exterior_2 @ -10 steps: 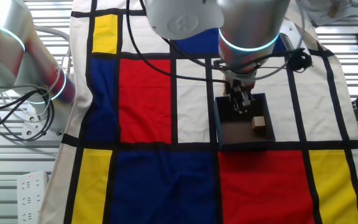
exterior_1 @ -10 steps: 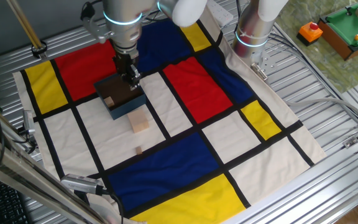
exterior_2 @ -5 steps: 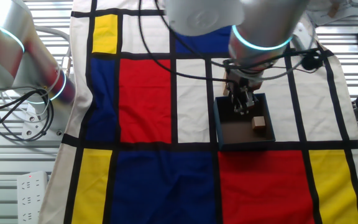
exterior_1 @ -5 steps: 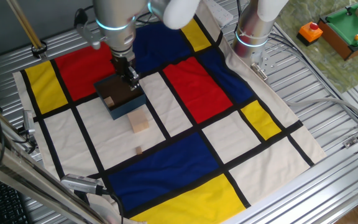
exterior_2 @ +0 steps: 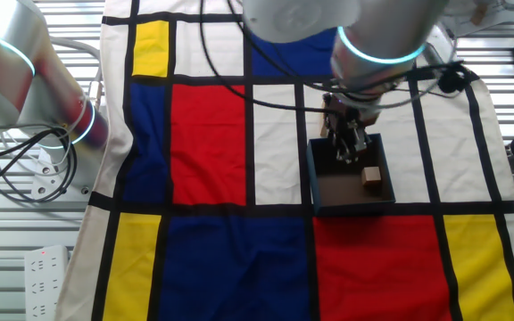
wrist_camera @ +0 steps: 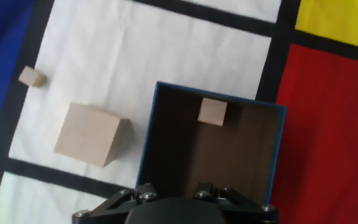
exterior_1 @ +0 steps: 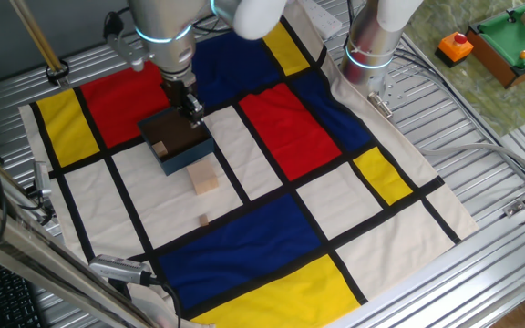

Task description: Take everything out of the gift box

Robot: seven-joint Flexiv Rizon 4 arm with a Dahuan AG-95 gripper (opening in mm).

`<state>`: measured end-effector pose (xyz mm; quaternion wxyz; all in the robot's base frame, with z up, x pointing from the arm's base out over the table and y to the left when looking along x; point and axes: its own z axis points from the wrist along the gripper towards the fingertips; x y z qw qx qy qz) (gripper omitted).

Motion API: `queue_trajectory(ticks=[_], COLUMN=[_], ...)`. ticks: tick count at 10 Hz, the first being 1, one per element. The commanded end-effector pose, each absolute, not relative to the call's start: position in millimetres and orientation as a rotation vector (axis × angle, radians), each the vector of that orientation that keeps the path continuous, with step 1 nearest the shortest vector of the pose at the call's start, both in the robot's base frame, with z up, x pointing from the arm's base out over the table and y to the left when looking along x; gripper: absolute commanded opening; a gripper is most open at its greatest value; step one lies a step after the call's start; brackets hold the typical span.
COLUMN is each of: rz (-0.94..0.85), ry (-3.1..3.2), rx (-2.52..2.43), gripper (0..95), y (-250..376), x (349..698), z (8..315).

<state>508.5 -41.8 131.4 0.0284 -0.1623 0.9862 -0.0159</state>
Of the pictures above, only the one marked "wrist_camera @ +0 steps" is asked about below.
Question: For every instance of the dark blue gift box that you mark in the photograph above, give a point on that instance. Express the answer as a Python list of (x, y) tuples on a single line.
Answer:
[(172, 140)]

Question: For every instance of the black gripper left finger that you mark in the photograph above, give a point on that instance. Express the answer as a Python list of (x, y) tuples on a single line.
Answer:
[(120, 203)]

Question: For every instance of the colour-block patterned cloth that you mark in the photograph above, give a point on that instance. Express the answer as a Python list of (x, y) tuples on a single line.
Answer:
[(166, 46)]

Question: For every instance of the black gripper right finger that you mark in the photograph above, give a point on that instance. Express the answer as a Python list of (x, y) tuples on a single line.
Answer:
[(238, 202)]

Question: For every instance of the large wooden cube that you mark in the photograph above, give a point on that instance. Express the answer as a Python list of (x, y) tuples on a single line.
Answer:
[(85, 133)]

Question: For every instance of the small wooden cube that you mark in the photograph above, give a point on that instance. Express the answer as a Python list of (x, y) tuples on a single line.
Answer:
[(31, 77), (211, 112)]

